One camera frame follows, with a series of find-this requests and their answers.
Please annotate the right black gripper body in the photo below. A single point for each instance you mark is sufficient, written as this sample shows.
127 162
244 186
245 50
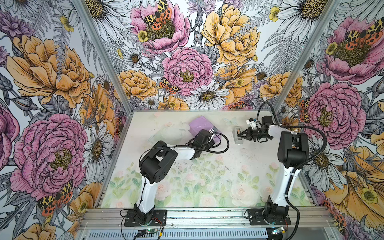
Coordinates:
256 133

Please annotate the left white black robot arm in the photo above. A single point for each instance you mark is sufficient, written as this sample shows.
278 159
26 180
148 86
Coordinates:
156 163

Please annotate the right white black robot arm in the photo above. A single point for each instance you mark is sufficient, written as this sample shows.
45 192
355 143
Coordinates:
293 149

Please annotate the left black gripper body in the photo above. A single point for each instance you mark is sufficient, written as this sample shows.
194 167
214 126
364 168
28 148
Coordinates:
207 146

